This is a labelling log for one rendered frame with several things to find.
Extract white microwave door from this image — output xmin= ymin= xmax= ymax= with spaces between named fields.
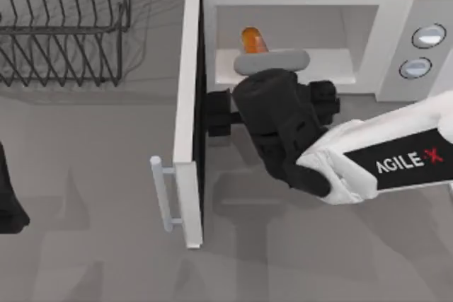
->
xmin=172 ymin=0 xmax=209 ymax=250

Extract pale grey rounded box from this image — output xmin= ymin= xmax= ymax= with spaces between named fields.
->
xmin=232 ymin=48 xmax=311 ymax=77

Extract orange bottle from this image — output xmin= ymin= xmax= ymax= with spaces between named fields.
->
xmin=240 ymin=26 xmax=270 ymax=54

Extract pale microwave oven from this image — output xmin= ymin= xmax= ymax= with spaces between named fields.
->
xmin=198 ymin=0 xmax=453 ymax=103

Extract small round microwave knob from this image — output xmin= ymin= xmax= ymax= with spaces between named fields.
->
xmin=398 ymin=57 xmax=433 ymax=80

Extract large round microwave knob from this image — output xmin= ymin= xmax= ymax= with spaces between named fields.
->
xmin=411 ymin=23 xmax=447 ymax=50

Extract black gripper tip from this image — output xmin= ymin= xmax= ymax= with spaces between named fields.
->
xmin=0 ymin=141 xmax=31 ymax=236

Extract pale metal door handle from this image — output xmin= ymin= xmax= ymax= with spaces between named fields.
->
xmin=149 ymin=155 xmax=185 ymax=234

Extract dark wire dish rack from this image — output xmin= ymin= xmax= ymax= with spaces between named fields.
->
xmin=0 ymin=0 xmax=136 ymax=88

